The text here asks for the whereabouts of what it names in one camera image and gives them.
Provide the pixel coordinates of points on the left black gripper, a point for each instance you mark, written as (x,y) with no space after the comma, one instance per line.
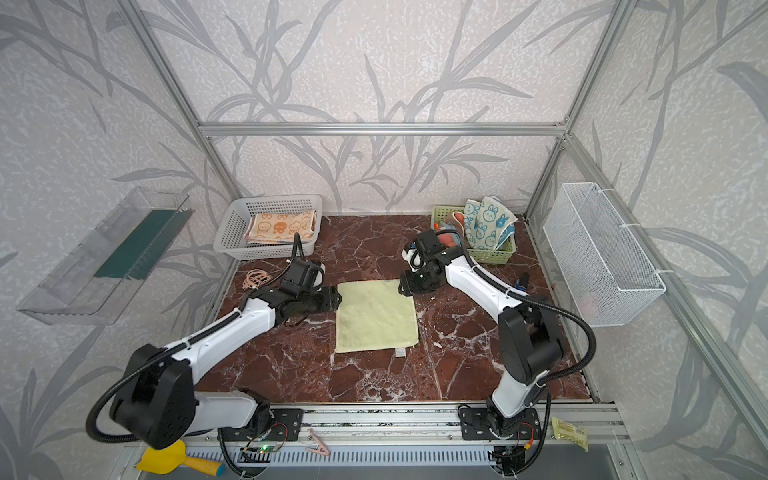
(318,298)

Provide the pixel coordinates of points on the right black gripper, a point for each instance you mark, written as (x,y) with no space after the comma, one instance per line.
(417,281)

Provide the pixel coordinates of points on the orange rabbit pattern towel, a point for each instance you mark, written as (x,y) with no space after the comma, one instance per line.
(274,229)

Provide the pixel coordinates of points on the teal and yellow towel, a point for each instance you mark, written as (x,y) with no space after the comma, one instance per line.
(374,315)

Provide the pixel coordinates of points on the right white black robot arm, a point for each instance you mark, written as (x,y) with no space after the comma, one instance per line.
(530,337)

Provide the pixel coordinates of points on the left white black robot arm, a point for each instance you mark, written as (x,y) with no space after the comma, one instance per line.
(156,400)

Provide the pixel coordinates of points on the red orange towel in basket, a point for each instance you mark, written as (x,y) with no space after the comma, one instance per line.
(455,234)

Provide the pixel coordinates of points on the teal rabbit pattern towel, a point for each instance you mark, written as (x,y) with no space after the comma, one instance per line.
(488,223)

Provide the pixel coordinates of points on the white perforated plastic basket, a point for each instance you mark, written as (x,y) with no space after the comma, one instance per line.
(229,238)

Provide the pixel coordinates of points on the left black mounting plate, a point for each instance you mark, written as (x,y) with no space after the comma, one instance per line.
(277,425)

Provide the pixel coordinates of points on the black mounting plate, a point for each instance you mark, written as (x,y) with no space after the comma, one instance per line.
(277,425)
(484,423)

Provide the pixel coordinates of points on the pink clothespin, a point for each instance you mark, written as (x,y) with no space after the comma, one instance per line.
(317,446)

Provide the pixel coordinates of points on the green circuit board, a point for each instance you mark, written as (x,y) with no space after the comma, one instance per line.
(262,449)

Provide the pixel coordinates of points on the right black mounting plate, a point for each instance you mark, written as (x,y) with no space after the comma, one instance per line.
(484,423)

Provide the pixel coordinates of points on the yellow paper tag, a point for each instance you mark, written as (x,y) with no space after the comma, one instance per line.
(563,430)

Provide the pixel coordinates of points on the yellow plastic scoop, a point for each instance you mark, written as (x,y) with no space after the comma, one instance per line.
(167,460)

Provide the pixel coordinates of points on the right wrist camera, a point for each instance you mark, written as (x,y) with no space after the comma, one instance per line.
(411,256)

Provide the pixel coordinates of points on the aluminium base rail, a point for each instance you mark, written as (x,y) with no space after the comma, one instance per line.
(420,434)

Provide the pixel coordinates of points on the white wire mesh basket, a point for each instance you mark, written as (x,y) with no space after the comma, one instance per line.
(608,274)

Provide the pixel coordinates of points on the clear acrylic wall shelf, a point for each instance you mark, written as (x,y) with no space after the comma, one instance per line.
(94,284)

